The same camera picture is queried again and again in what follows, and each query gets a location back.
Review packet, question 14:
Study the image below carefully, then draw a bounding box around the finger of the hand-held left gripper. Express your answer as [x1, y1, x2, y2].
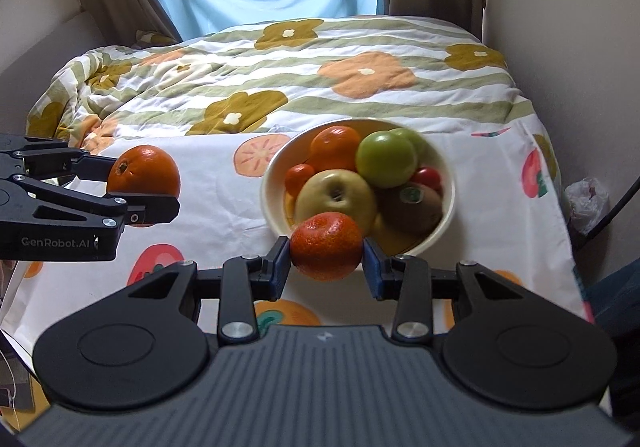
[0, 176, 181, 227]
[0, 134, 118, 184]

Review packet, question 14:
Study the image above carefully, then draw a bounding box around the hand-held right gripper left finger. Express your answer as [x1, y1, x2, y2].
[127, 236, 292, 345]

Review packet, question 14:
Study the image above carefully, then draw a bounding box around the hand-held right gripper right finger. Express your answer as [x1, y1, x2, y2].
[363, 237, 531, 344]

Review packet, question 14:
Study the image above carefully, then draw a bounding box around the large orange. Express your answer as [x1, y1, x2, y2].
[306, 125, 362, 174]
[106, 144, 181, 228]

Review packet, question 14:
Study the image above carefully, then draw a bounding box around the small tangerine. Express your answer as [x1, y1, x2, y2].
[290, 212, 364, 283]

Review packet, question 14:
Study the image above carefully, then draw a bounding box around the brown kiwi with sticker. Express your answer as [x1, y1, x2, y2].
[372, 182, 445, 238]

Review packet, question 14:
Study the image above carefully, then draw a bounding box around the yellow apple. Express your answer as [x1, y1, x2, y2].
[294, 169, 378, 235]

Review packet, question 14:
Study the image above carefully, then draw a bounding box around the cream bowl with yellow print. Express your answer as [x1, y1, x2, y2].
[262, 118, 457, 258]

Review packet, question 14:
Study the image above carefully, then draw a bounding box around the small red-orange tomato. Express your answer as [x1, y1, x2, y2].
[284, 164, 317, 195]

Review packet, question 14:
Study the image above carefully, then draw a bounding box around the red cherry tomato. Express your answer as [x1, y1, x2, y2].
[411, 166, 444, 193]

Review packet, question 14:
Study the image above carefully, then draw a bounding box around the green apple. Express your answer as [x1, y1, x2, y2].
[389, 127, 430, 168]
[355, 130, 418, 189]

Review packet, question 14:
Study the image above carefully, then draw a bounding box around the white persimmon print cloth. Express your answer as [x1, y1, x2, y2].
[0, 120, 596, 378]

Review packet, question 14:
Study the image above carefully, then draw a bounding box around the white plastic bag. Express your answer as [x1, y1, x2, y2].
[564, 177, 611, 235]

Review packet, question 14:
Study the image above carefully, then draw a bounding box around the floral striped blanket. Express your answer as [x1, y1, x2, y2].
[26, 16, 561, 178]

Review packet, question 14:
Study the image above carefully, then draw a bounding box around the dark blue cloth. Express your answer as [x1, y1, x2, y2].
[585, 259, 640, 408]

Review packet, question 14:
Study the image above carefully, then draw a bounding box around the black cable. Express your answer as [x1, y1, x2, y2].
[580, 172, 640, 248]

